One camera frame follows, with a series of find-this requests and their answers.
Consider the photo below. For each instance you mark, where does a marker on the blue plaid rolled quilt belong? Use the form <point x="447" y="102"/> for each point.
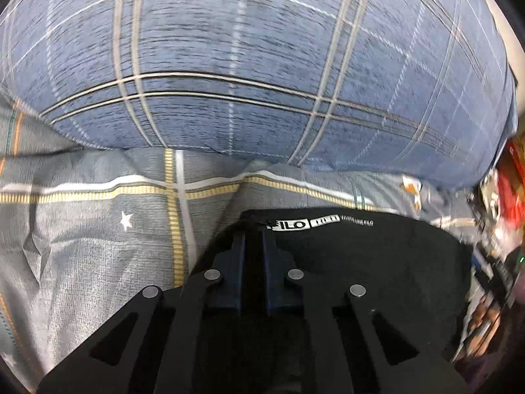
<point x="421" y="87"/>

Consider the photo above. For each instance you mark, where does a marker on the grey patterned bed sheet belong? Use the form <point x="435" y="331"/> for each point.
<point x="83" y="230"/>

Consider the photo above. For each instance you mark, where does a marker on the black pants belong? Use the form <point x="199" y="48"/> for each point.
<point x="421" y="273"/>

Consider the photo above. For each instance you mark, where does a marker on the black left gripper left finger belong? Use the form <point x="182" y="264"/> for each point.
<point x="186" y="339"/>

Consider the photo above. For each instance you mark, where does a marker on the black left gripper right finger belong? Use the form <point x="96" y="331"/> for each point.
<point x="354" y="350"/>

